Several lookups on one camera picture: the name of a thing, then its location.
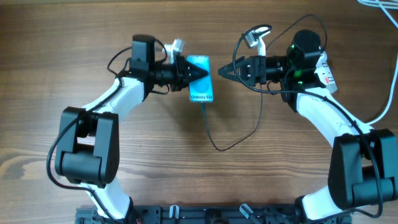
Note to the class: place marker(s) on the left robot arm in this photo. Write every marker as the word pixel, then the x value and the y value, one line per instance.
pixel 85 154

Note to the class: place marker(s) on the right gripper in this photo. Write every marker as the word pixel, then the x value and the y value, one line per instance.
pixel 252 71

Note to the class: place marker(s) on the smartphone with teal screen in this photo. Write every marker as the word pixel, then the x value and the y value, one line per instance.
pixel 201 91

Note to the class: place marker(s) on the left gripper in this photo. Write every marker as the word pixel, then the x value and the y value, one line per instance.
pixel 183 66

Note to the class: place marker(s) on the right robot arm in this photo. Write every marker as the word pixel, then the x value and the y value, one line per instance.
pixel 363 166

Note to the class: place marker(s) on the white power strip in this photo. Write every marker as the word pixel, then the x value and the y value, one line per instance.
pixel 324 73

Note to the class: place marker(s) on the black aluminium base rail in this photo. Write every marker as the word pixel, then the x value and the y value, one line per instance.
pixel 276 213

